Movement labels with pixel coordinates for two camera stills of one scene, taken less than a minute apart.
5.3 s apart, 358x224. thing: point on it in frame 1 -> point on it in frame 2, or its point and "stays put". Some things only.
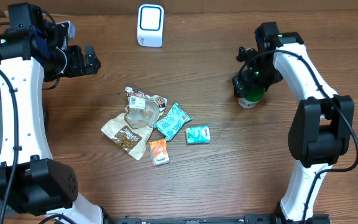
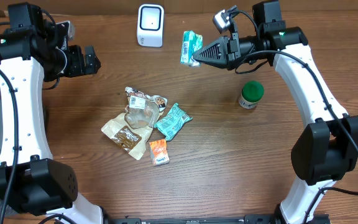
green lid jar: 251,99 stays put
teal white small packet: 199,134 -> 191,43
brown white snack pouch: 131,130 stays put
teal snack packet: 170,126 stays put
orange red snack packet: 159,152 stays put
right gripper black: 248,76 -> 227,53
